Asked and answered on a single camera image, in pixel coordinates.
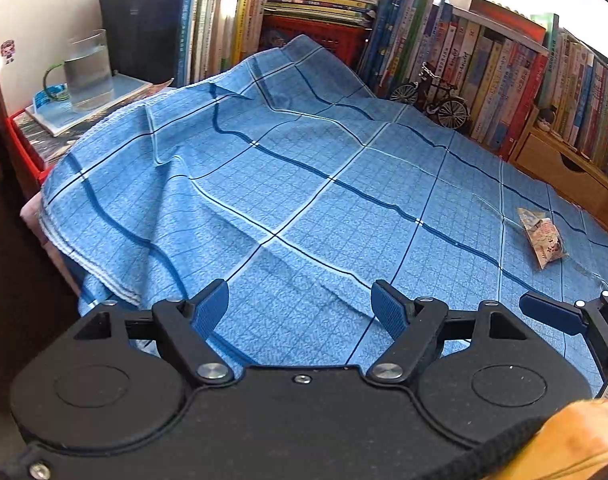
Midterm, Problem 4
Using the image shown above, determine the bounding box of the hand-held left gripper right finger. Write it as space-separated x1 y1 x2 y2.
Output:
367 280 532 385

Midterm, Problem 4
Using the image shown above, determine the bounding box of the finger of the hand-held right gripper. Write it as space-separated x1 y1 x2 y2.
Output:
519 292 590 337

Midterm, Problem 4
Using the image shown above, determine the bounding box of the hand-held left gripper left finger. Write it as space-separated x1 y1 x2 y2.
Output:
73 279 235 386

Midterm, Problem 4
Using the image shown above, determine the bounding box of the beige printed snack wrapper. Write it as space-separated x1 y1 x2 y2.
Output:
517 207 569 271

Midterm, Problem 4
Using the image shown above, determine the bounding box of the person's right forearm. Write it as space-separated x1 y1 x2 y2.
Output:
494 399 608 480

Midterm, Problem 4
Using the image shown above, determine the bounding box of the wooden drawer organizer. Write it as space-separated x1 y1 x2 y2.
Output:
508 107 608 242

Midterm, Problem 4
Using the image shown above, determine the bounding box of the blue checked cloth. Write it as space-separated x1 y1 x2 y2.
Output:
38 35 608 397

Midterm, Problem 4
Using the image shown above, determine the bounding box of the black model bicycle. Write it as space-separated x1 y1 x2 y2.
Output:
389 62 471 134

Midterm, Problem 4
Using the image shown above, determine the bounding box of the flat magazine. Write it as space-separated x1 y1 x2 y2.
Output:
24 72 175 137

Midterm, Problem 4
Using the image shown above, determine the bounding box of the red plastic tray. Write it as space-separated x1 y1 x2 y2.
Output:
6 110 56 197

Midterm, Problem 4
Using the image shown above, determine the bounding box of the glass of water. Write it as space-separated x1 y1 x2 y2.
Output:
63 29 116 114

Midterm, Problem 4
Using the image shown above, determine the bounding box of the red crate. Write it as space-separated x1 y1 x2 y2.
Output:
260 14 371 70

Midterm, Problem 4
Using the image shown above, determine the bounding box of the large black book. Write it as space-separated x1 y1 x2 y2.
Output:
93 0 191 87

